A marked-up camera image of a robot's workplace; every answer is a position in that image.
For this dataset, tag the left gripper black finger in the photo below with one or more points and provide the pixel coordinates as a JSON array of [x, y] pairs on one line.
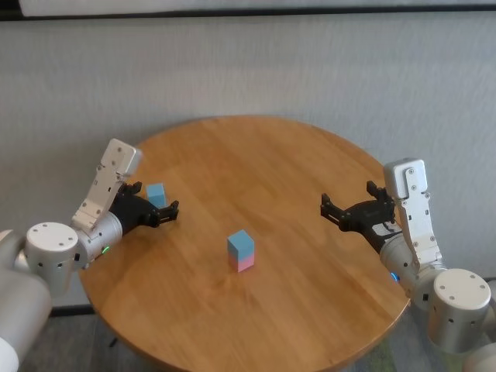
[[166, 214], [135, 188]]

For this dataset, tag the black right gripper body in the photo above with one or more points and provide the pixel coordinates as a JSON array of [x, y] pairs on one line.
[[368, 221]]

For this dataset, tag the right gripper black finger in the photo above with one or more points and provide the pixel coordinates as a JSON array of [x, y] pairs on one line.
[[335, 213], [381, 195]]

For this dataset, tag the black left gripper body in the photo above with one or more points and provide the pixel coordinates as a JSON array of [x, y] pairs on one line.
[[133, 211]]

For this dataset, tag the blue cube block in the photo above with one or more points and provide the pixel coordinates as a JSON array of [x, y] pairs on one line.
[[240, 243], [156, 193]]

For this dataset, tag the pink cube block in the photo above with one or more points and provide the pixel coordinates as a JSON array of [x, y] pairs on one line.
[[242, 264]]

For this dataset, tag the black table leg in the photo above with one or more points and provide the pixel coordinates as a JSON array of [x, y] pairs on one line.
[[113, 342]]

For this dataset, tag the black wall rail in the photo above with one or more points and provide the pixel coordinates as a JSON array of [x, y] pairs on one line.
[[248, 12]]

